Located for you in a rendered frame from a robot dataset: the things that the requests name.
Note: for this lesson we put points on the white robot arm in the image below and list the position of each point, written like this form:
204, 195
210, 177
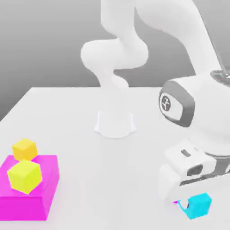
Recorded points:
115, 53

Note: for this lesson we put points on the small yellow cube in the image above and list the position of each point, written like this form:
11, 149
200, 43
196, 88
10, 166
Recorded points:
24, 177

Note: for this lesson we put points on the small orange cube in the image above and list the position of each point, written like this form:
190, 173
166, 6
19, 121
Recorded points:
24, 149

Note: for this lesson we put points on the large magenta box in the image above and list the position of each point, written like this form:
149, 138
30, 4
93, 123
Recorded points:
27, 206

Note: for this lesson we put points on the small cyan cube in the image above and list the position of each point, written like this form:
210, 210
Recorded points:
198, 206

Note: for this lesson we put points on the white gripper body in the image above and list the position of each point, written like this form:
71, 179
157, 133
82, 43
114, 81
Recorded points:
169, 183

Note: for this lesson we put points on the small magenta cube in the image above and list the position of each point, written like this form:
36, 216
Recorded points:
175, 202

